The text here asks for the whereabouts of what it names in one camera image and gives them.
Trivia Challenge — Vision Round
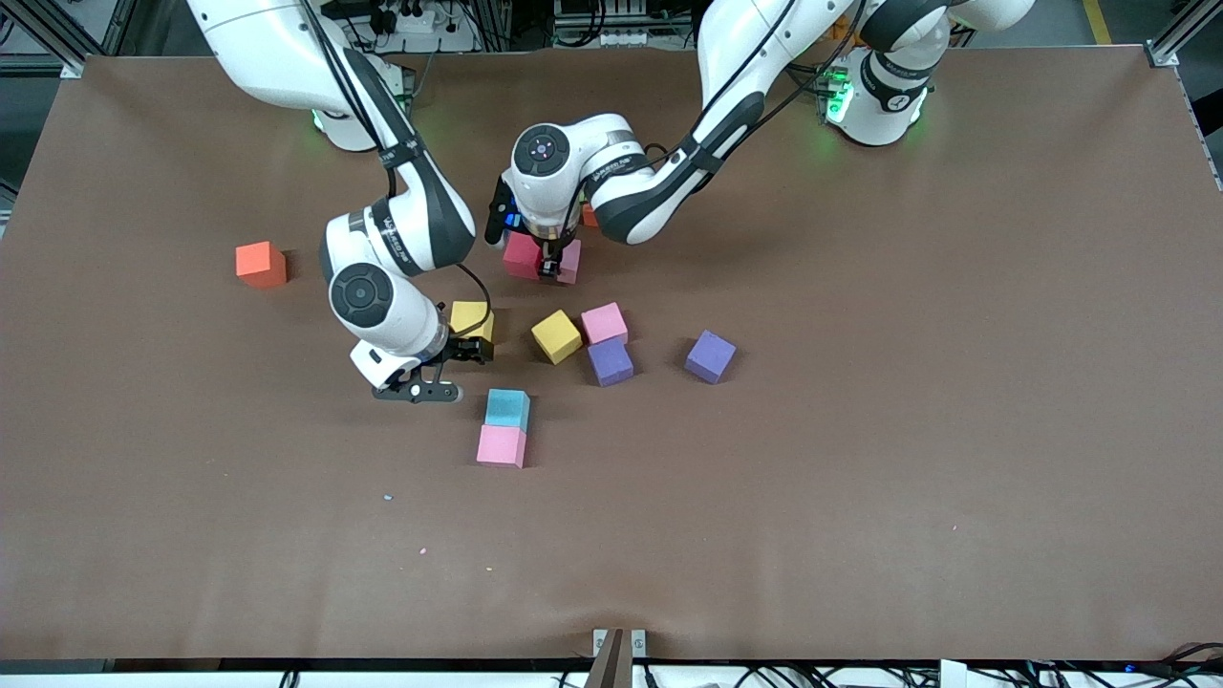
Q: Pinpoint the red foam cube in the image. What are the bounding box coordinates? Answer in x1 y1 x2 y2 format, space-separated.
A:
502 232 544 281

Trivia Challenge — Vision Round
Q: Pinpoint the yellow foam cube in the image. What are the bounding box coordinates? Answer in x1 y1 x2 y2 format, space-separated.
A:
530 309 584 366
450 301 496 345

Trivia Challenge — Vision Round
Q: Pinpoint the purple foam cube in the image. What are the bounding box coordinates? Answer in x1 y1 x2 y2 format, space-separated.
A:
586 337 635 388
684 330 738 385

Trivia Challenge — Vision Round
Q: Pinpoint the cyan foam cube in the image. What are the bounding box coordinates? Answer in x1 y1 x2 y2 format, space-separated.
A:
483 388 532 433

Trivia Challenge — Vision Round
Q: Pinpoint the grey equipment rack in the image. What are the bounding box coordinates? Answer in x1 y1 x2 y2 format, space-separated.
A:
552 0 689 49

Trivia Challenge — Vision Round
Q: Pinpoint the white power strip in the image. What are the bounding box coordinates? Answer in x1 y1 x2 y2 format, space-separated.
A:
325 0 479 54

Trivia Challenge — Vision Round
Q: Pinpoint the brown table cover sheet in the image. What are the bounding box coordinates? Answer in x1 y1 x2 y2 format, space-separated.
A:
0 48 1223 662

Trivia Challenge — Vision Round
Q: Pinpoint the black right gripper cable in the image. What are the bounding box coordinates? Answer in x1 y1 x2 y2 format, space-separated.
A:
454 263 494 337

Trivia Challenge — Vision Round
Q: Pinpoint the small metal bracket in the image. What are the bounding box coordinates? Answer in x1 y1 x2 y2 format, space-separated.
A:
592 628 648 660

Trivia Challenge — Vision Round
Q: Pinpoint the dark camera mount post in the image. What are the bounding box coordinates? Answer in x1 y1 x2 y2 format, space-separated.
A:
583 628 635 688

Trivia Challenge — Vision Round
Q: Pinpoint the aluminium frame post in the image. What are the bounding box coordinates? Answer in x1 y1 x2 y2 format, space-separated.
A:
96 0 173 58

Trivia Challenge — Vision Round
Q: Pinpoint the aluminium frame rail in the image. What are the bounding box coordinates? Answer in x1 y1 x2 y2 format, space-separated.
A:
0 0 87 79

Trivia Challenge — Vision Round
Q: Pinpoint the aluminium frame corner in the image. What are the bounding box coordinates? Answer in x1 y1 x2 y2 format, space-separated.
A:
1145 0 1223 68

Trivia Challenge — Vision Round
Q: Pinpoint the silver table edge rail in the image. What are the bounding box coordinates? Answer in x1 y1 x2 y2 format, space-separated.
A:
1177 65 1223 192

